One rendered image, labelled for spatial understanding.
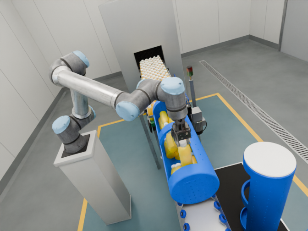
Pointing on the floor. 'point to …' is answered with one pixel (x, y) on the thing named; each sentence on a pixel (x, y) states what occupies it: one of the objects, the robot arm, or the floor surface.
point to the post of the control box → (149, 140)
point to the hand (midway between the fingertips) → (182, 142)
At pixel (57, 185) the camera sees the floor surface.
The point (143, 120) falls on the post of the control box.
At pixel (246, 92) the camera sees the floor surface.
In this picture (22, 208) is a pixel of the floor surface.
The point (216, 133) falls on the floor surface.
